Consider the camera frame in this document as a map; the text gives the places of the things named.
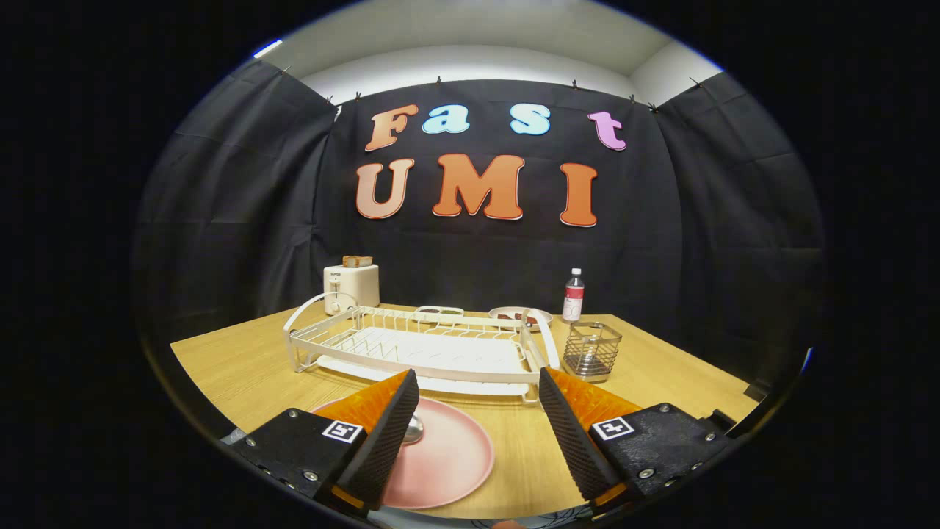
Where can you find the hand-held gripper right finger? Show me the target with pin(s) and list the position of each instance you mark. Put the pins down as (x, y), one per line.
(576, 441)

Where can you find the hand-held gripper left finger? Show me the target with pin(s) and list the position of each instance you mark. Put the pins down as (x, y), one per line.
(385, 441)

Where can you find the pink plate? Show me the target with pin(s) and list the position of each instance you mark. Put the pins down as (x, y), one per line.
(448, 463)

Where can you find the white divided dish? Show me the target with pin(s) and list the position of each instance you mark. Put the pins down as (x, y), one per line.
(448, 310)

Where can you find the white round plate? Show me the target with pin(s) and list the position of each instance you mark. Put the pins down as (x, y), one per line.
(507, 310)

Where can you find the clear bottle with red label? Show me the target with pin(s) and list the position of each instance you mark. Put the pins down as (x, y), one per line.
(573, 297)

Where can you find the white toaster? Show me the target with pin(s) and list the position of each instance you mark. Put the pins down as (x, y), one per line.
(356, 286)

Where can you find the black backdrop cloth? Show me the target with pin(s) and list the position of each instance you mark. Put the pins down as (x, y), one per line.
(661, 220)

